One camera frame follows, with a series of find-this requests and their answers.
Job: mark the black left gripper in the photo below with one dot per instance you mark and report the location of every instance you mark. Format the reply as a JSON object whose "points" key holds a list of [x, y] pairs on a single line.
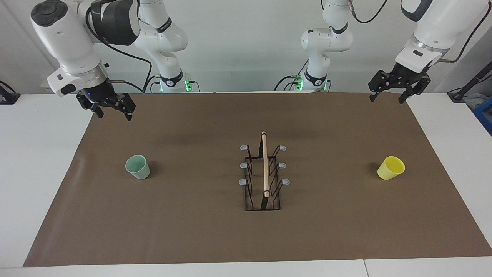
{"points": [[405, 75]]}

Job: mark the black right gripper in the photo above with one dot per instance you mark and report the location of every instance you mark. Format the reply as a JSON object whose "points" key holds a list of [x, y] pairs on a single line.
{"points": [[100, 93]]}

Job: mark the pale green plastic cup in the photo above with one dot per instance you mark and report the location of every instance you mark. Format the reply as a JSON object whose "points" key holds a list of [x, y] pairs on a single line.
{"points": [[137, 168]]}

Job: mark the yellow plastic cup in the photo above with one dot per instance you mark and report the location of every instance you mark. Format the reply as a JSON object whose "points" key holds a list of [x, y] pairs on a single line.
{"points": [[391, 168]]}

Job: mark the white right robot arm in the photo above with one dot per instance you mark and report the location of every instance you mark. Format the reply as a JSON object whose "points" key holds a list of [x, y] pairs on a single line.
{"points": [[69, 38]]}

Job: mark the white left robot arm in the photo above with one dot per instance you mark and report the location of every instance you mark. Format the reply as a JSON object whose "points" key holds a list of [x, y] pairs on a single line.
{"points": [[434, 27]]}

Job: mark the black stand pole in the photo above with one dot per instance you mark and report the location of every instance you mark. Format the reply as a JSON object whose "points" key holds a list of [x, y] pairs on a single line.
{"points": [[471, 82]]}

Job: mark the clear plastic bag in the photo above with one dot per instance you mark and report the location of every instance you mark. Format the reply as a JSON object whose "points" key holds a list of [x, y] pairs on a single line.
{"points": [[474, 100]]}

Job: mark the blue plastic box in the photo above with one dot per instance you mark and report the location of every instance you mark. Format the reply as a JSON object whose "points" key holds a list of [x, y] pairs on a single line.
{"points": [[485, 115]]}

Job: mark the black table clamp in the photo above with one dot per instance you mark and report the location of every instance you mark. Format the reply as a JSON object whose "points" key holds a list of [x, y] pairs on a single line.
{"points": [[7, 98]]}

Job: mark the brown table mat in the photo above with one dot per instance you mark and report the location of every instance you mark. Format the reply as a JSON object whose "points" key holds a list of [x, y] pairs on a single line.
{"points": [[192, 223]]}

